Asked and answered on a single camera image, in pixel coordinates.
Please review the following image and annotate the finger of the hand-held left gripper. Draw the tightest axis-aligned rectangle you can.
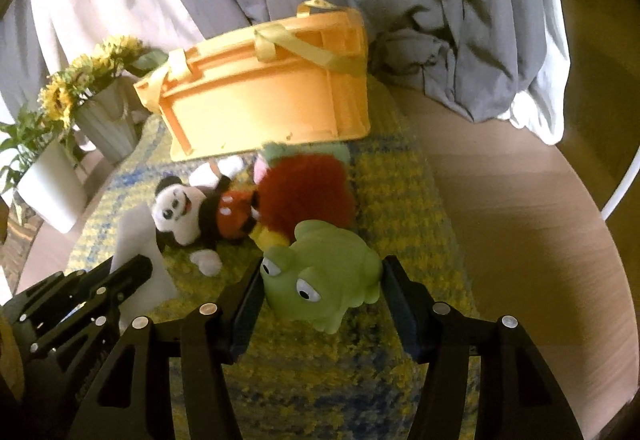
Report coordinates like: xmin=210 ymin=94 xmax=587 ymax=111
xmin=27 ymin=307 xmax=124 ymax=363
xmin=2 ymin=255 xmax=154 ymax=337

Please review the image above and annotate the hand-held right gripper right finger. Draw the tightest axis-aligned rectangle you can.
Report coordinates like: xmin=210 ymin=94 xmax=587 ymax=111
xmin=382 ymin=255 xmax=586 ymax=440

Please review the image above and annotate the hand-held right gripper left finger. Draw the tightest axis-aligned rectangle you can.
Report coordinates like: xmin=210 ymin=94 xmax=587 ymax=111
xmin=65 ymin=262 xmax=264 ymax=440

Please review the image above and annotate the green rubber frog toy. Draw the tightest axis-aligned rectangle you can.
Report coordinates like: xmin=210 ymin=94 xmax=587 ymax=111
xmin=259 ymin=219 xmax=386 ymax=335

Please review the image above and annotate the orange basket with yellow handles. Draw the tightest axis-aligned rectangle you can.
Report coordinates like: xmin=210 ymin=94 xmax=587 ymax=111
xmin=134 ymin=0 xmax=374 ymax=162

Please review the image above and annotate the black and white mouse plush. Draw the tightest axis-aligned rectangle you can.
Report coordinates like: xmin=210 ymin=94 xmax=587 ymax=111
xmin=152 ymin=155 xmax=291 ymax=277

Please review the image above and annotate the white plant pot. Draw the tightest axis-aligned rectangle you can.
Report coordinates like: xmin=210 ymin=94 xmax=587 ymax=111
xmin=15 ymin=140 xmax=91 ymax=235

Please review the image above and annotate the red fuzzy plush toy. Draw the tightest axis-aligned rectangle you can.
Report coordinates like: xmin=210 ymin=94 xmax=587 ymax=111
xmin=252 ymin=142 xmax=357 ymax=235

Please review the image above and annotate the yellow and blue woven rug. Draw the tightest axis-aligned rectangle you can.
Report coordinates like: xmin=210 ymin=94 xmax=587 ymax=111
xmin=65 ymin=75 xmax=482 ymax=440

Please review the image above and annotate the white ribbed vase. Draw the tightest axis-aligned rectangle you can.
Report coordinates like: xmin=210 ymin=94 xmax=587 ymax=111
xmin=75 ymin=80 xmax=142 ymax=165

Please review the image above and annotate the green leafy plant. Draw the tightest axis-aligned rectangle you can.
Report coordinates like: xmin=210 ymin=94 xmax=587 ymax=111
xmin=0 ymin=105 xmax=76 ymax=197

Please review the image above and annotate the artificial sunflower bunch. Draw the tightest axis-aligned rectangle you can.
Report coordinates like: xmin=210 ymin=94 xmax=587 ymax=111
xmin=37 ymin=36 xmax=169 ymax=127

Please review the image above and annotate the white cable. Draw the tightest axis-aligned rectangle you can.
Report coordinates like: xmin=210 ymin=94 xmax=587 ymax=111
xmin=600 ymin=154 xmax=640 ymax=222

